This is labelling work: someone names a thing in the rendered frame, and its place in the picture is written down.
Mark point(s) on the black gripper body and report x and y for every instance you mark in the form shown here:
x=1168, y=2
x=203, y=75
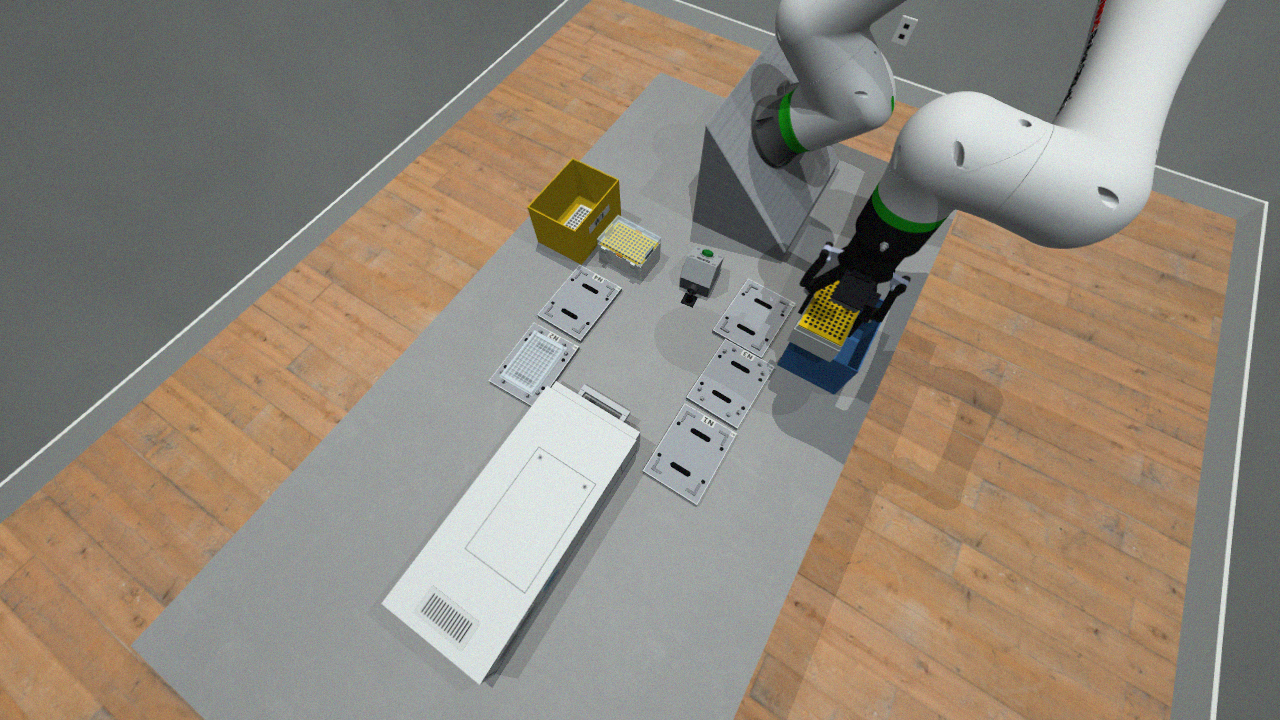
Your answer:
x=857, y=255

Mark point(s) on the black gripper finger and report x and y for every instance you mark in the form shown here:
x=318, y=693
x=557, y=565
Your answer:
x=812, y=284
x=897, y=286

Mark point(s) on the blue bin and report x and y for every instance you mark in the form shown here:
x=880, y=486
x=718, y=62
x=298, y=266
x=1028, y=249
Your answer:
x=831, y=376

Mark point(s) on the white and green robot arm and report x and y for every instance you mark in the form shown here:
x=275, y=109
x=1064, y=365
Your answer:
x=1064, y=185

